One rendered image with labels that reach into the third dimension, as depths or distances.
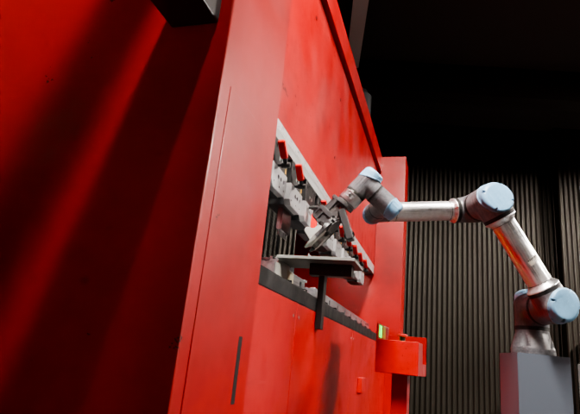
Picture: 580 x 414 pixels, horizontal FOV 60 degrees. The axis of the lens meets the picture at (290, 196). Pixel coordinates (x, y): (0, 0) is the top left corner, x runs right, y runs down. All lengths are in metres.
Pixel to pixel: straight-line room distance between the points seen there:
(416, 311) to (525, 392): 3.64
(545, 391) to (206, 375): 1.49
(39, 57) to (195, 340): 0.55
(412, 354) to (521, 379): 0.37
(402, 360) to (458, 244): 3.87
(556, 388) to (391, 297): 2.02
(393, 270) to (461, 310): 1.90
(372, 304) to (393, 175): 1.03
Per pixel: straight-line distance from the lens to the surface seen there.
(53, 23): 1.00
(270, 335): 1.28
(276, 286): 1.30
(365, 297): 3.90
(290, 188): 1.75
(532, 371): 2.03
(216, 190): 0.71
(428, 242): 5.73
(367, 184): 1.78
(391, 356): 2.03
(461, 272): 5.75
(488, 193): 1.92
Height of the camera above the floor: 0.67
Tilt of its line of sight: 18 degrees up
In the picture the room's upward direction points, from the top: 6 degrees clockwise
